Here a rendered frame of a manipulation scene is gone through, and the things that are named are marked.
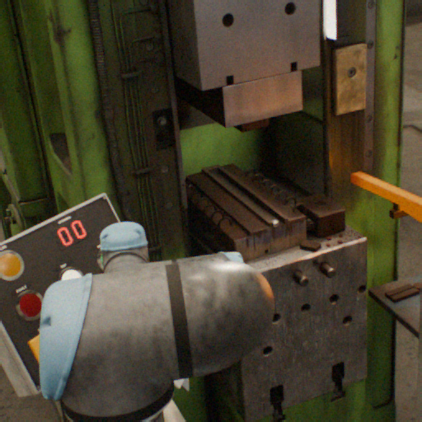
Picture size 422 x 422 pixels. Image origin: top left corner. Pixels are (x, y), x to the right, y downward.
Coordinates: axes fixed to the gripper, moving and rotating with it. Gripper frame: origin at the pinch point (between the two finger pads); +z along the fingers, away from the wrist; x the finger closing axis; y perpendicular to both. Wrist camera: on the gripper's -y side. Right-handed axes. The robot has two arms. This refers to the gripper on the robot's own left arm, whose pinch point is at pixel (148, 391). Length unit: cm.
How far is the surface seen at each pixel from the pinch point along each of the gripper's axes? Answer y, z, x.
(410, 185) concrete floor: -281, 94, 117
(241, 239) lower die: -49, -4, 19
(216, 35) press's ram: -48, -54, 17
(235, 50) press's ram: -49, -50, 21
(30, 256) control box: -14.4, -22.4, -21.3
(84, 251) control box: -21.4, -18.8, -12.7
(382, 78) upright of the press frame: -83, -31, 59
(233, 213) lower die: -61, -5, 18
